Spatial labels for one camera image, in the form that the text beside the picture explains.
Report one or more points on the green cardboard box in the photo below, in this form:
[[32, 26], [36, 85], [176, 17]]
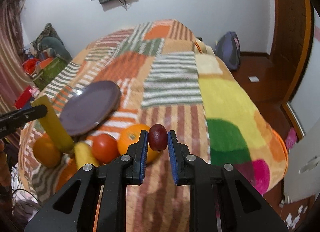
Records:
[[49, 72]]

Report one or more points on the white paper on floor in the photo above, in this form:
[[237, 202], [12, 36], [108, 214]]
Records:
[[253, 79]]

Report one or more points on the red box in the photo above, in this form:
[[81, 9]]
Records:
[[24, 100]]

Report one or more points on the large orange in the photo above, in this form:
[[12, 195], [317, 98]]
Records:
[[130, 135]]

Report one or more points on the blue purple backpack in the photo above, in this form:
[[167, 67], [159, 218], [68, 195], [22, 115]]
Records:
[[228, 50]]

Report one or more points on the red tomato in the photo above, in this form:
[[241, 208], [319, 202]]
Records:
[[105, 148]]

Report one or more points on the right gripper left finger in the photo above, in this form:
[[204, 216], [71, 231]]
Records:
[[135, 172]]

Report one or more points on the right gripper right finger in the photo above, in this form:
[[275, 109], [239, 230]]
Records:
[[181, 173]]

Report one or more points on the colourful fleece blanket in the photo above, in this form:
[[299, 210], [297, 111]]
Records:
[[238, 133]]

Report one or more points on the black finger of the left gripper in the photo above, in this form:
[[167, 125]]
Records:
[[11, 121]]

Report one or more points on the dark red plum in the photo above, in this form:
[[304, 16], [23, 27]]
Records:
[[158, 137]]

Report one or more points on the thick yellow sugarcane piece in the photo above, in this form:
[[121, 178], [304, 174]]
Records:
[[83, 155]]

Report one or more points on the purple round plate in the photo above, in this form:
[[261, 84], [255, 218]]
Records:
[[90, 107]]

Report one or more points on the grey stuffed pillow pile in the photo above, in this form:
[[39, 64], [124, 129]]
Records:
[[48, 40]]

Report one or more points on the wooden door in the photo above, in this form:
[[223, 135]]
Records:
[[292, 41]]

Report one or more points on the orange with sticker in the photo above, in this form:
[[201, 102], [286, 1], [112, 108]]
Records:
[[46, 152]]

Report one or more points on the patchwork striped blanket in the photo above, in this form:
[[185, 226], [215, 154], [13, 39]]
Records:
[[154, 66]]

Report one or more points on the striped maroon curtain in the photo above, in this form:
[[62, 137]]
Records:
[[14, 80]]

